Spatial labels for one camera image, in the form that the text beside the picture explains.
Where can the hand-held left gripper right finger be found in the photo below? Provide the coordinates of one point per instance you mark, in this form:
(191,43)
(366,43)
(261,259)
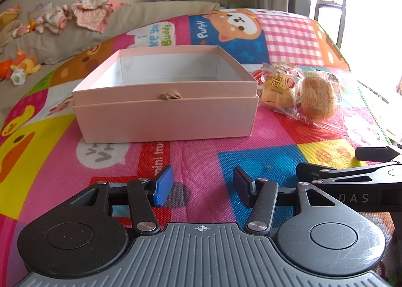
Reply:
(242,186)

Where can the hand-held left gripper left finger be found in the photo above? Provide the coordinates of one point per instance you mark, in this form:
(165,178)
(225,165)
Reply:
(163,185)

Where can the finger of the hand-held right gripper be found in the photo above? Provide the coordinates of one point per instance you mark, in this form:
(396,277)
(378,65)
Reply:
(309,171)
(373,153)

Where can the pink cardboard box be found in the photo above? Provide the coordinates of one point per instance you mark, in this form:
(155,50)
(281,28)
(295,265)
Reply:
(163,120)

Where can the round bread clear packet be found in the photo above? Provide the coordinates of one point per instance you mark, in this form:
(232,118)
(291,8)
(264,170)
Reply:
(317,98)

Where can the yellow label bread packet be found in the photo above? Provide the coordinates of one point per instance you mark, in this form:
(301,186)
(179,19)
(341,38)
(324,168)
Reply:
(279,89)

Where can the colourful cartoon play mat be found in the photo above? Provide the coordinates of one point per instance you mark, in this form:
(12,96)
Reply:
(194,155)

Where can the beige sofa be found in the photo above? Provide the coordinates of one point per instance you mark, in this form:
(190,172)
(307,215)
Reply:
(62,45)

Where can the white green toy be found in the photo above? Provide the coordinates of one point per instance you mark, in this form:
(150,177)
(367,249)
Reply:
(17,78)

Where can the orange yellow plush toy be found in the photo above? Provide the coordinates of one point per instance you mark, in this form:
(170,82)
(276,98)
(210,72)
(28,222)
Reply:
(26,63)

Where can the pink white clothes pile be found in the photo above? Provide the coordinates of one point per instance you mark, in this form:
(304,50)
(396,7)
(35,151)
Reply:
(88,12)

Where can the beige folded blanket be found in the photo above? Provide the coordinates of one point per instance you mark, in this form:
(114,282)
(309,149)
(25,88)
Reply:
(9,34)

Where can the pink patterned cloth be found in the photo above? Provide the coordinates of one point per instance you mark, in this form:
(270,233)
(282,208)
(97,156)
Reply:
(12,11)

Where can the white wall socket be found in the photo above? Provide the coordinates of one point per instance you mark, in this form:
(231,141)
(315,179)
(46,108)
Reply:
(222,1)

